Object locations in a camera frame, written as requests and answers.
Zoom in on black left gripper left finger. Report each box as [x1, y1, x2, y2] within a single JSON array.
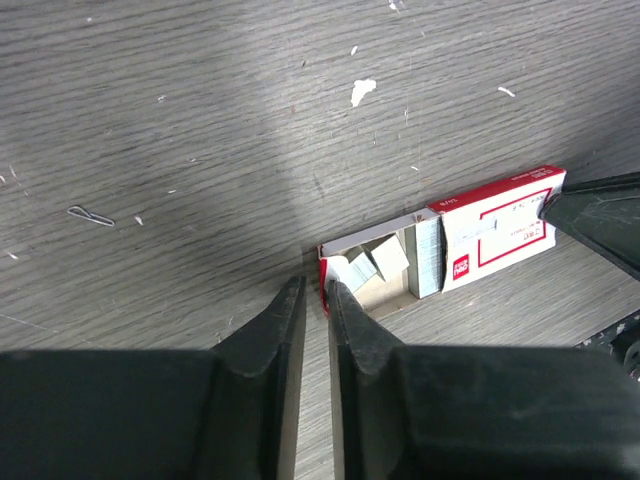
[[1, 277, 306, 479]]

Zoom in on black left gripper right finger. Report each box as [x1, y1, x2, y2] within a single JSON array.
[[326, 281, 639, 479]]

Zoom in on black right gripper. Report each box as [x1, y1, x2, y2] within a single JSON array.
[[542, 172, 640, 380]]

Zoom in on red white staple box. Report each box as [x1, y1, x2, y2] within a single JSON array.
[[318, 165, 566, 318]]

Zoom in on silver staple strip piece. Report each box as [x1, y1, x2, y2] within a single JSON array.
[[367, 234, 409, 282]]

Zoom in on silver staple stack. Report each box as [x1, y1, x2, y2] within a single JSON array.
[[406, 219, 443, 299]]

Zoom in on loose bent staple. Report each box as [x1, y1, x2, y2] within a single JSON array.
[[67, 205, 115, 227]]

